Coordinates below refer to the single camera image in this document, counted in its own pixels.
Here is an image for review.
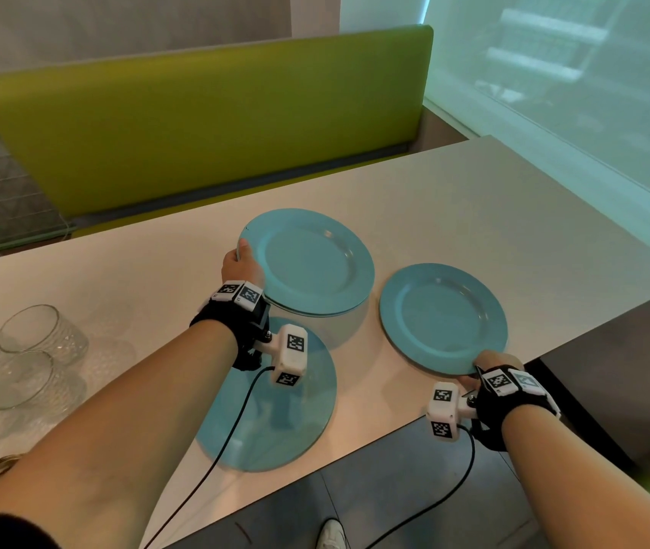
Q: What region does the black left wrist strap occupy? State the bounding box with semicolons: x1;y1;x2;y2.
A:
189;297;272;372

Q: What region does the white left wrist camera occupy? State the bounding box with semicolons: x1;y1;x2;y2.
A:
268;324;309;390

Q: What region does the person's right hand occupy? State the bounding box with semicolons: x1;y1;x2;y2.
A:
456;351;526;393

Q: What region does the person's left hand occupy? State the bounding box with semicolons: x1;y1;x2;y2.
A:
221;239;266;292

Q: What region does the blue plate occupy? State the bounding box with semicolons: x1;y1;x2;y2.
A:
379;263;509;377
236;208;375;316
195;316;338;473
268;291;370;319

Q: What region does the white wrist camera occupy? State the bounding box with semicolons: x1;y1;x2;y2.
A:
426;382;477;445
268;324;309;390

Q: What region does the person's right forearm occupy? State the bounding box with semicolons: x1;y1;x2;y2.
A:
499;406;650;549

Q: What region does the person's left forearm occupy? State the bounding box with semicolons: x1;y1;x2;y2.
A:
0;319;239;527

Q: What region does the white right marker block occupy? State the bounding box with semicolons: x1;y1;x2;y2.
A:
484;368;561;419

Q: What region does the black wrist strap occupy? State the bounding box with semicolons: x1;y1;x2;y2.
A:
468;366;561;453
189;297;272;372

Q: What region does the black left camera cable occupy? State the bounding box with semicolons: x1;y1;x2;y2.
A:
141;366;278;549

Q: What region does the white marker block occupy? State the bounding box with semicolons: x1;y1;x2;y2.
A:
211;280;265;311
484;368;561;419

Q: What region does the black right camera cable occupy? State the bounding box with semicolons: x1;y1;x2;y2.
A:
379;424;477;549

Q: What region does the clear drinking glass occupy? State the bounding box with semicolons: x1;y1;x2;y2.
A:
0;304;89;365
0;351;87;413

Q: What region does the black camera cable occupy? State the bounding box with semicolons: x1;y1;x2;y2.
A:
141;366;278;549
379;424;477;549

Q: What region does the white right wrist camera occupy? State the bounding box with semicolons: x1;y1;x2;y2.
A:
426;382;477;445

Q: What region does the white shoe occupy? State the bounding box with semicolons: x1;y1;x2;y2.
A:
316;519;352;549

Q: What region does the white left marker block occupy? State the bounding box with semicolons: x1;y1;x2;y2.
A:
211;280;265;311

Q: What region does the black right wrist strap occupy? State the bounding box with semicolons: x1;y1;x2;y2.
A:
468;366;561;453

